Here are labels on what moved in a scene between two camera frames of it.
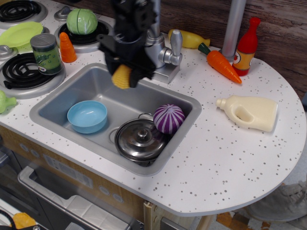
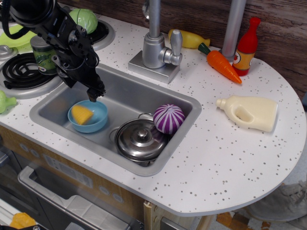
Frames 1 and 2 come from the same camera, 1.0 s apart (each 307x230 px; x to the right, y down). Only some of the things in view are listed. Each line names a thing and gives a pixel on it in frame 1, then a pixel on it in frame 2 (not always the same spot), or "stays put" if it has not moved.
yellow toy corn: (121, 78) → (81, 115)
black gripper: (127, 47) → (76, 63)
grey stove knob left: (6, 53) stays put
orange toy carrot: (219, 63) stays put
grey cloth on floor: (289, 202) stays put
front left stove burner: (20, 78) stays put
